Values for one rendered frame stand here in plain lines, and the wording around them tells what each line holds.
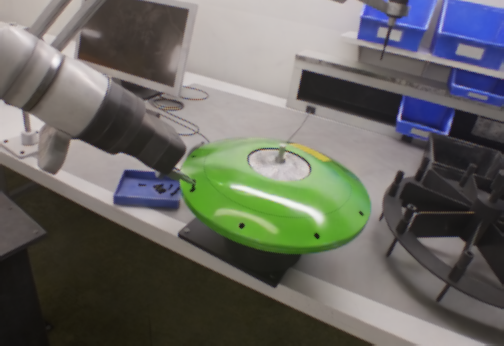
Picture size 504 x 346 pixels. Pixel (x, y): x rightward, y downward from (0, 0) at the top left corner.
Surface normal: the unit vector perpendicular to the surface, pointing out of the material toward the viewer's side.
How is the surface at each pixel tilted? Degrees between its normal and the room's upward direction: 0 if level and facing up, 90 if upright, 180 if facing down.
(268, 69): 90
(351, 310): 0
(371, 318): 0
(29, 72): 75
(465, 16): 90
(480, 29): 90
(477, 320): 0
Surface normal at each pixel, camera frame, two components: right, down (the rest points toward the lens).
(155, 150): 0.22, 0.28
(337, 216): 0.37, -0.65
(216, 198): -0.14, -0.73
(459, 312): 0.15, -0.88
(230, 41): -0.41, 0.35
